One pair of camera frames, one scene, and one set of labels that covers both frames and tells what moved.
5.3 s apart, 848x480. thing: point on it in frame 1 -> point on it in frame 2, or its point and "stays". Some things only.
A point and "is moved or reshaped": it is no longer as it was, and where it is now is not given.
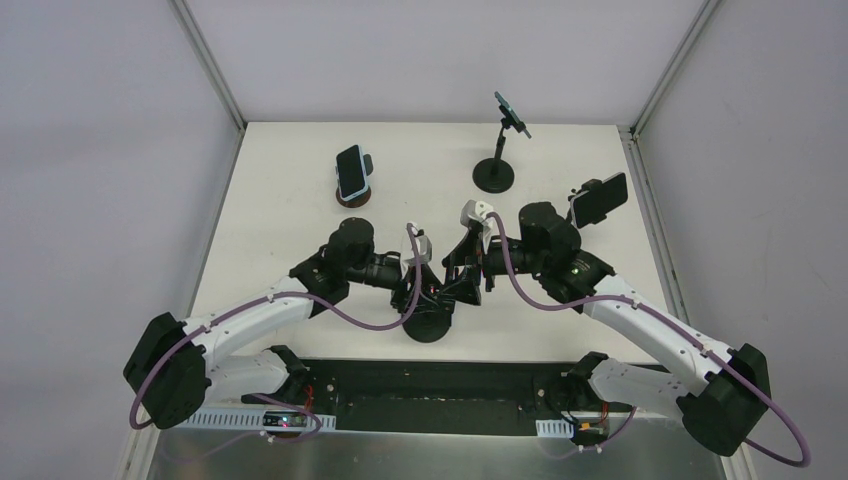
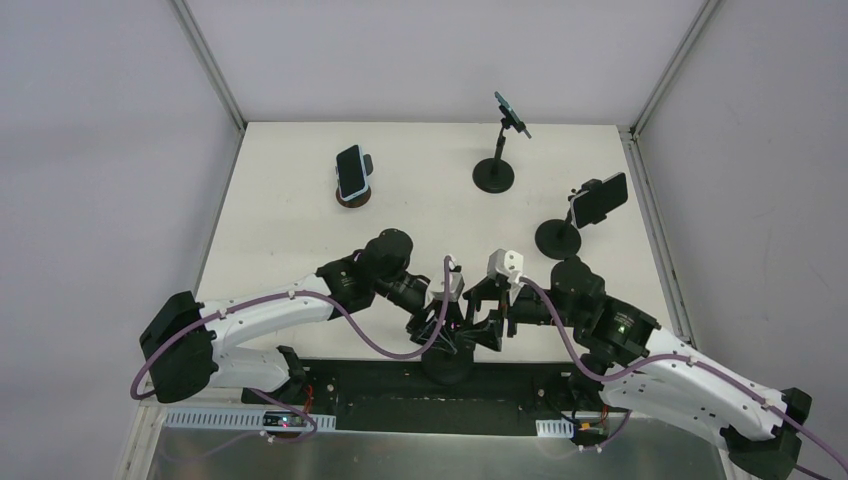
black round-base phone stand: x=426 y=327 is moved or reshaped
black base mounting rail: x=447 y=397 stays
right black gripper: x=472 y=268 -> x=490 y=307
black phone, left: x=504 y=102 stays
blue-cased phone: x=351 y=173 stays
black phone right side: x=596 y=198 stays
